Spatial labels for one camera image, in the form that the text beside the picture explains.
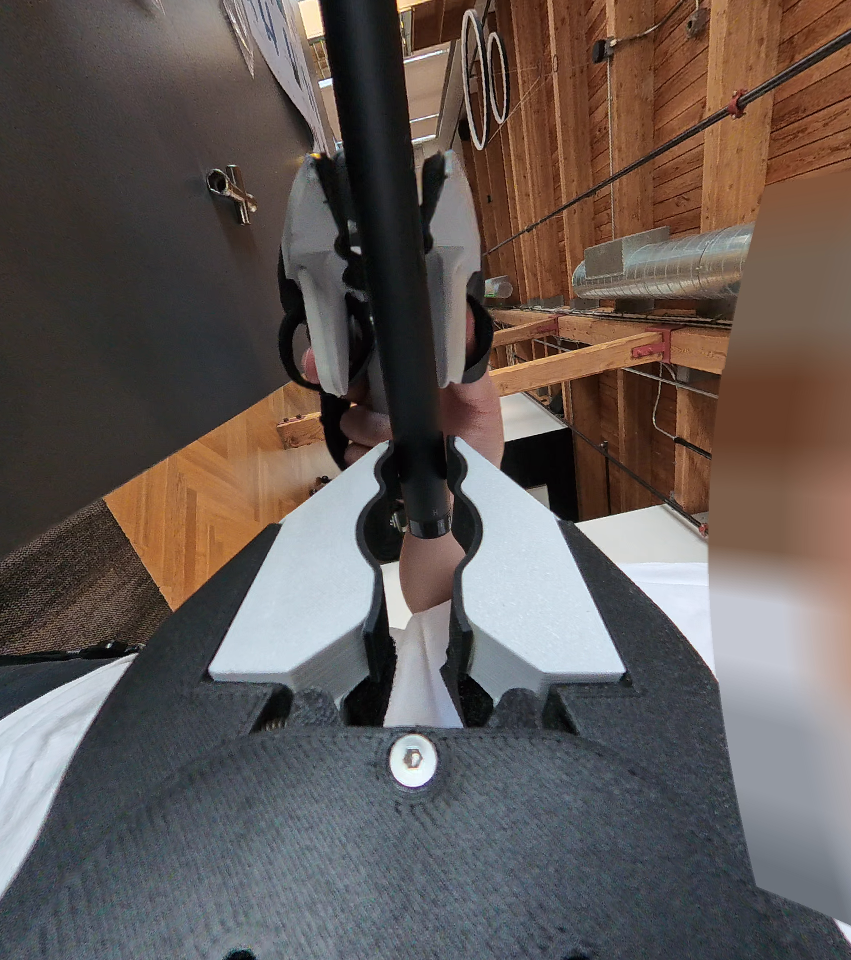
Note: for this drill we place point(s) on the small clear cylinder fixture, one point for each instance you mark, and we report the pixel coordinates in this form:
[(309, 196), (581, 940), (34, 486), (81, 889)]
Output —
[(498, 286)]

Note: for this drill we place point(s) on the black electric screwdriver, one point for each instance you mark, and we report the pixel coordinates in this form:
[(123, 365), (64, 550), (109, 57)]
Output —
[(388, 262)]

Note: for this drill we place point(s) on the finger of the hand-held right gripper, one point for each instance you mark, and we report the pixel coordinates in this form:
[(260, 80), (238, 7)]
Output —
[(455, 285), (320, 300)]

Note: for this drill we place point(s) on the white printed paper sheet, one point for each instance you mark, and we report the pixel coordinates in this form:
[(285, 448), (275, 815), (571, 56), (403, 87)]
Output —
[(287, 60)]

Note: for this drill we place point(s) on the silver metal air duct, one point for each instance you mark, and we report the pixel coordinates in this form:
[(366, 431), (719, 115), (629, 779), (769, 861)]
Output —
[(680, 259)]

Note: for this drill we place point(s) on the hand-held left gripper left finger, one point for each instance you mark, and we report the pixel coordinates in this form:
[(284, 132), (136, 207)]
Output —
[(298, 592)]

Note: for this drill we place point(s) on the person's right forearm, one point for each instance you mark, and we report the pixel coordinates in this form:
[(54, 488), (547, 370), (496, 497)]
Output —
[(433, 574)]

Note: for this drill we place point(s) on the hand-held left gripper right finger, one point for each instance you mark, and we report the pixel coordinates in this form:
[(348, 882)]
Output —
[(538, 592)]

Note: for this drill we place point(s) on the red metal bracket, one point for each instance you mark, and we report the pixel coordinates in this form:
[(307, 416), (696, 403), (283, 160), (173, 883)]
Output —
[(652, 345)]

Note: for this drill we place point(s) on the person's right hand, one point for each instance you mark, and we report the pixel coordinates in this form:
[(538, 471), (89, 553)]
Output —
[(474, 420)]

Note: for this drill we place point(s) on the black tension rod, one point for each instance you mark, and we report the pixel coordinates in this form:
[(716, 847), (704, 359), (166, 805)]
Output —
[(733, 103), (604, 445)]

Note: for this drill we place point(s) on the person's white shirt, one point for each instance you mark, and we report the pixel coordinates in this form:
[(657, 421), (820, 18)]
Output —
[(5, 787)]

